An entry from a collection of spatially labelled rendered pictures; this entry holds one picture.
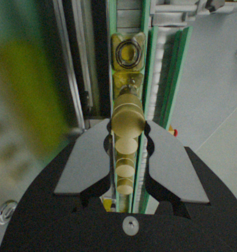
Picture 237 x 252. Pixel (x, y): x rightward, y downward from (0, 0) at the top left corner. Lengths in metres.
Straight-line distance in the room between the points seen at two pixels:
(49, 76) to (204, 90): 0.60
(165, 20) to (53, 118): 0.36
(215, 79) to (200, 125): 0.23
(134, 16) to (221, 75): 0.43
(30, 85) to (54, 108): 0.06
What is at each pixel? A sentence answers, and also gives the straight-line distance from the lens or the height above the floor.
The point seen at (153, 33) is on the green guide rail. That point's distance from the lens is 0.34.
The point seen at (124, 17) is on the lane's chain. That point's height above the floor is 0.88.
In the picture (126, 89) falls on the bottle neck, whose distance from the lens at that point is 0.18.
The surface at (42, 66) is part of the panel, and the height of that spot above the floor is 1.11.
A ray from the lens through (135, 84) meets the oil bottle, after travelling 0.21.
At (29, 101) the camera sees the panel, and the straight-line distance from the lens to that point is 0.19.
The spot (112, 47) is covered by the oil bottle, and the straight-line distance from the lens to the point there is 0.21.
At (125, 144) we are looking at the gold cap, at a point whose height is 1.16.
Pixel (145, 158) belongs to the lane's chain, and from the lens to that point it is 0.62.
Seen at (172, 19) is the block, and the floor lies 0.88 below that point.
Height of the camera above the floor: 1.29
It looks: 57 degrees down
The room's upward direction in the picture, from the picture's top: 174 degrees counter-clockwise
